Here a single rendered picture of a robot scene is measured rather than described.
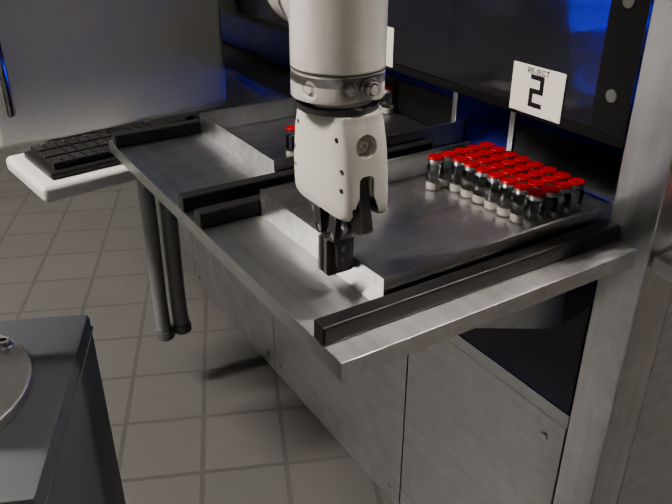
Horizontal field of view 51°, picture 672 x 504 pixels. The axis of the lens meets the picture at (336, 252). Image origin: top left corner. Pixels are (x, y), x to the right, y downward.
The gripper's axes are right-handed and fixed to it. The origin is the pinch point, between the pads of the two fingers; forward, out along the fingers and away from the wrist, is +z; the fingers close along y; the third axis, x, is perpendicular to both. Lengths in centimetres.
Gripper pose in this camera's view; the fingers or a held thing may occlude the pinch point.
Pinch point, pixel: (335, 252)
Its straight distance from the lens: 70.4
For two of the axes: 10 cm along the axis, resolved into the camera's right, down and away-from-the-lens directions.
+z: -0.1, 8.9, 4.6
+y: -5.3, -4.0, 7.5
